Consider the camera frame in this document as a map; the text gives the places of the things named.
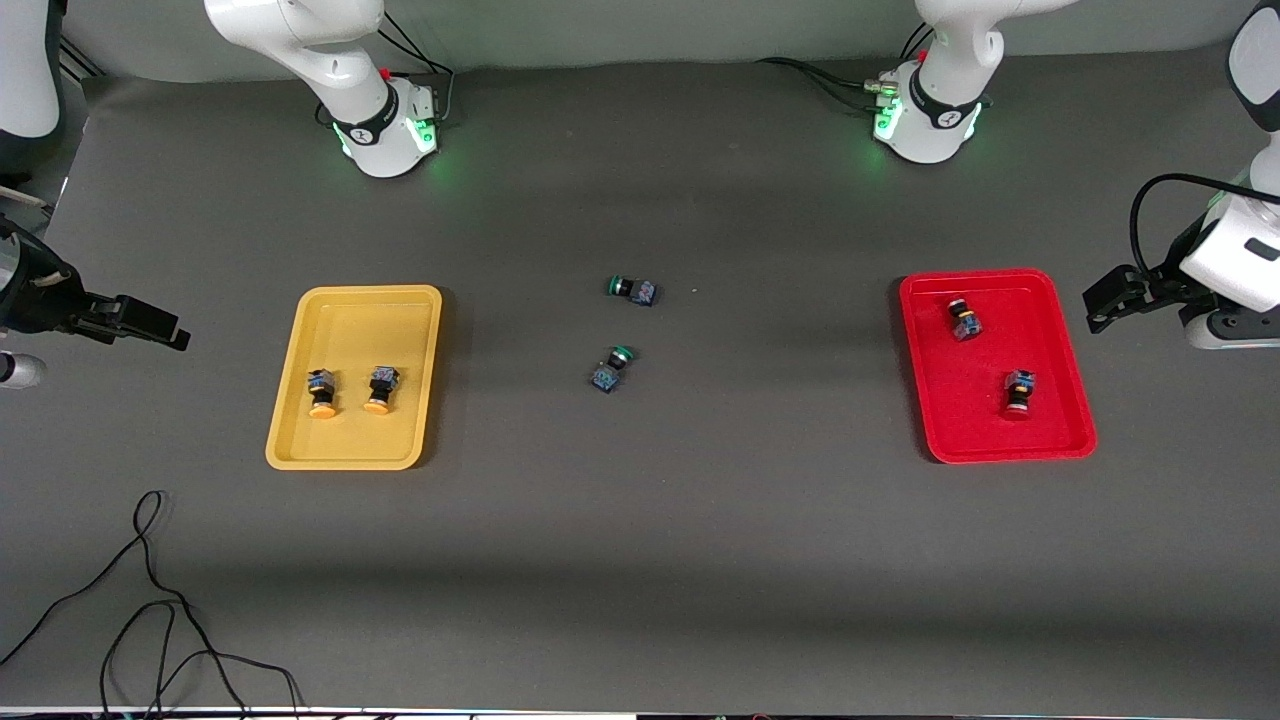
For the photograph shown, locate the red plastic tray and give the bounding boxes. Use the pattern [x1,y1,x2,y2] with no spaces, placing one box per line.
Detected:
[898,268,1099,466]

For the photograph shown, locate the black right arm base cable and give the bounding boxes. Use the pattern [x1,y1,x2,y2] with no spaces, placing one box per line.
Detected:
[375,12,458,129]

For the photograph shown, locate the black left arm base cable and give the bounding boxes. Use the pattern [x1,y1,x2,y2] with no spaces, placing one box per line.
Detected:
[755,20,936,113]

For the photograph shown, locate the black right arm wrist cable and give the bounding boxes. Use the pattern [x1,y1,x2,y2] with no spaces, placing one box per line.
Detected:
[0,205,81,286]

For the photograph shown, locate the yellow plastic tray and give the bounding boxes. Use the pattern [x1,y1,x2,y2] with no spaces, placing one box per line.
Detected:
[265,285,443,471]

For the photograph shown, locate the dark grey table mat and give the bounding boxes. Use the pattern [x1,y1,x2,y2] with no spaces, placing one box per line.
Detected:
[0,45,1280,716]

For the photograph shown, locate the black arm base cable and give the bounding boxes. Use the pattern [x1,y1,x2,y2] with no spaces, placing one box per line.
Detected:
[755,20,936,113]
[375,12,458,129]

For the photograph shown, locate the thin black loose cable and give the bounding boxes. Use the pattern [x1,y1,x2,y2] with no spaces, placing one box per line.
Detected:
[0,490,301,720]

